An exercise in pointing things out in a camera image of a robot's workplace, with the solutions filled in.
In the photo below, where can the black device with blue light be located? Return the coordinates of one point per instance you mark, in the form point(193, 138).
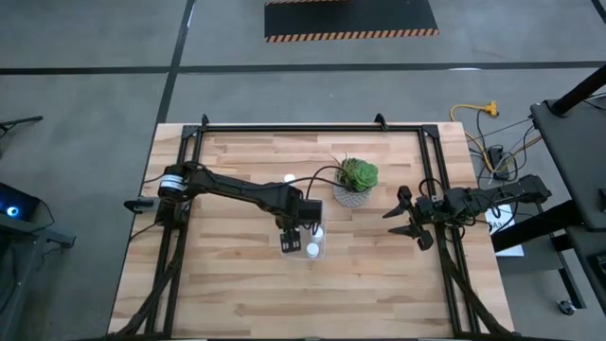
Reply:
point(19, 203)

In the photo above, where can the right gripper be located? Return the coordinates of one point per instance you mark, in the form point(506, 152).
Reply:
point(433, 209)

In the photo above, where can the black aluminium table frame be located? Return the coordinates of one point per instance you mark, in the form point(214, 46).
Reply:
point(308, 128)

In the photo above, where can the grey metal stand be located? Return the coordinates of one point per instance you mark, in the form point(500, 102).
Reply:
point(28, 237)

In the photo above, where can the black tripod leg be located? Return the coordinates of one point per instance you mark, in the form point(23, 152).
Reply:
point(23, 121)

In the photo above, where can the succulent in patterned pot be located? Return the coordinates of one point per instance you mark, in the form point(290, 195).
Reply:
point(360, 179)

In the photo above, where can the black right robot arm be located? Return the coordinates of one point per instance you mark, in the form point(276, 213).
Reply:
point(511, 189)

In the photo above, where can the black caster wheel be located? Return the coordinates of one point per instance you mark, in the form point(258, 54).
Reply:
point(566, 308)

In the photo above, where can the black power strip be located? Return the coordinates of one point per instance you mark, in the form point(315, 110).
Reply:
point(497, 158)

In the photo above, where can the white paper sheet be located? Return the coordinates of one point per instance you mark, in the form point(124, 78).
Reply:
point(509, 250)

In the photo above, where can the clear plastic container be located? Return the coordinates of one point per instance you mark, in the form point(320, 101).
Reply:
point(303, 256)

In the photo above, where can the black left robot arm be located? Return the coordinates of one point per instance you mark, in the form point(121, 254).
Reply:
point(237, 189)

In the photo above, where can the black hazard-striped floor mat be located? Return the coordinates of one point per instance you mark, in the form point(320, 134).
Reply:
point(350, 16)

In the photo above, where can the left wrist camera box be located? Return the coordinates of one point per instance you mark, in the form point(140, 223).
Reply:
point(311, 210)

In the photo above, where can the white pill bottle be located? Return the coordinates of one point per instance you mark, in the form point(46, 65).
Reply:
point(318, 234)
point(312, 250)
point(289, 178)

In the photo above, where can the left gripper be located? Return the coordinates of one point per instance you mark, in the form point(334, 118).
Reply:
point(289, 219)

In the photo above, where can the black equipment cart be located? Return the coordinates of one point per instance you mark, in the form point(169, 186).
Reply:
point(577, 156)

